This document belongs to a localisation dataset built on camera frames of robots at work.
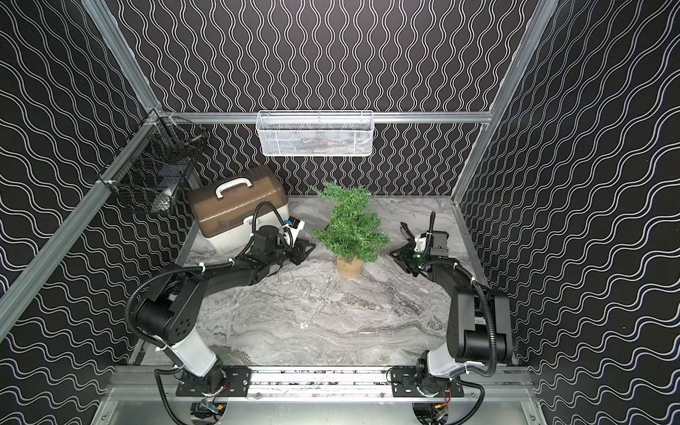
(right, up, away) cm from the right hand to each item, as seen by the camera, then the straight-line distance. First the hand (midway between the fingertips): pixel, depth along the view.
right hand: (393, 254), depth 92 cm
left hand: (-29, +5, -2) cm, 29 cm away
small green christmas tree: (-14, +8, -16) cm, 23 cm away
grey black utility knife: (+8, +7, +15) cm, 18 cm away
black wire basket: (-85, +28, 0) cm, 90 cm away
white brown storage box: (-58, +15, -2) cm, 60 cm away
